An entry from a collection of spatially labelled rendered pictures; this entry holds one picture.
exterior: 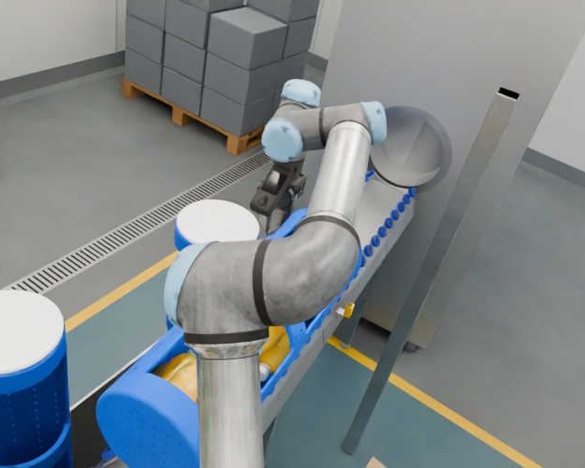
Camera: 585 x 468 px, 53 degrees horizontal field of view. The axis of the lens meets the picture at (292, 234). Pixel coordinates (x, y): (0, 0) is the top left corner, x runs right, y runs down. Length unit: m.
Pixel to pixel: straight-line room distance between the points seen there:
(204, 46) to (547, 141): 3.04
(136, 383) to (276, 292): 0.60
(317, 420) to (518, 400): 1.10
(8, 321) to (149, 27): 3.35
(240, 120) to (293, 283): 3.63
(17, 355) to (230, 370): 0.88
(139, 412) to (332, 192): 0.66
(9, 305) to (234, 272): 1.03
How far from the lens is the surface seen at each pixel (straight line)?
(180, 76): 4.58
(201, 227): 1.95
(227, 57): 4.23
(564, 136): 5.56
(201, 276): 0.76
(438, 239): 1.90
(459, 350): 3.39
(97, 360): 2.88
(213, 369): 0.78
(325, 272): 0.73
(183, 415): 1.22
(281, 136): 1.04
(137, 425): 1.30
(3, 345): 1.60
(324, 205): 0.82
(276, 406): 1.70
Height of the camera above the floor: 2.23
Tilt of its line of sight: 37 degrees down
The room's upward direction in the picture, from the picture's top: 14 degrees clockwise
